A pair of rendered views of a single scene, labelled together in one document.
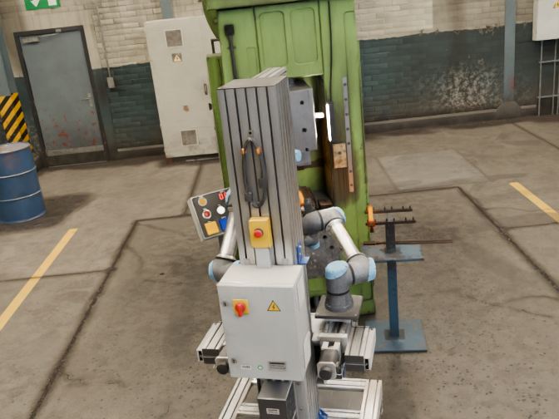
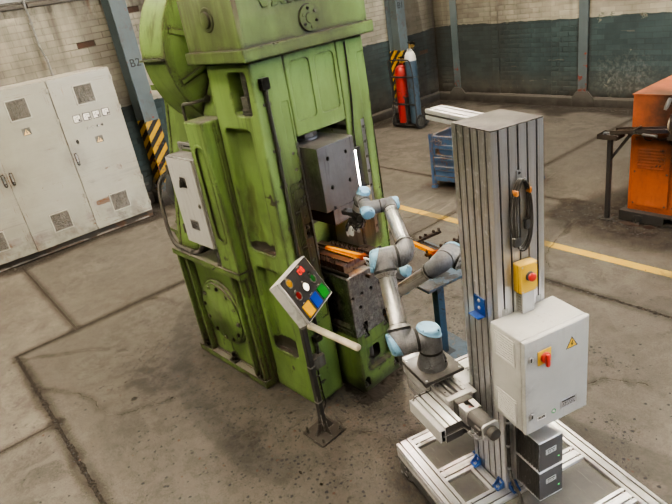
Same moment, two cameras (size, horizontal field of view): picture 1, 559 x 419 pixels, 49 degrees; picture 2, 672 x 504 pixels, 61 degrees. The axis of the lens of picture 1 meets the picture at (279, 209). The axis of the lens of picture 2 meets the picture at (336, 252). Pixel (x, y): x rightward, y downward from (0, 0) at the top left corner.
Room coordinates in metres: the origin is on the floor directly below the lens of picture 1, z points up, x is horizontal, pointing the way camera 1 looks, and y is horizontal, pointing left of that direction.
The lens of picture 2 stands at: (1.30, 1.91, 2.60)
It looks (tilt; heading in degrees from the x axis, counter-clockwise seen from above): 25 degrees down; 324
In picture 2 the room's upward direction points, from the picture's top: 10 degrees counter-clockwise
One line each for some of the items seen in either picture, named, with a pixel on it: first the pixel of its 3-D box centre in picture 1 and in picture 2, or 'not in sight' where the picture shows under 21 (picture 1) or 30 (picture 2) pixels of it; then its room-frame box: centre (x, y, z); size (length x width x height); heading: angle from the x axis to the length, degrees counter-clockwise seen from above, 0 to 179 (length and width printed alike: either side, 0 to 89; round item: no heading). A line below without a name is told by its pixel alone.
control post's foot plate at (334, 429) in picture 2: not in sight; (323, 426); (3.83, 0.41, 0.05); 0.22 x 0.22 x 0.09; 3
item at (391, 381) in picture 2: not in sight; (378, 383); (3.89, -0.14, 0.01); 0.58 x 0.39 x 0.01; 93
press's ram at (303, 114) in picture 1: (294, 115); (321, 168); (4.15, -0.17, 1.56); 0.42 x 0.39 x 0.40; 3
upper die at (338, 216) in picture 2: (292, 151); (323, 206); (4.15, -0.13, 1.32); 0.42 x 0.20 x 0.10; 3
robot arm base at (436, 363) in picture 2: not in sight; (431, 356); (2.97, 0.22, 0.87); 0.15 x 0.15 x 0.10
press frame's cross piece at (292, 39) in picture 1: (285, 38); (292, 88); (4.30, -0.17, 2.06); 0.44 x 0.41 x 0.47; 3
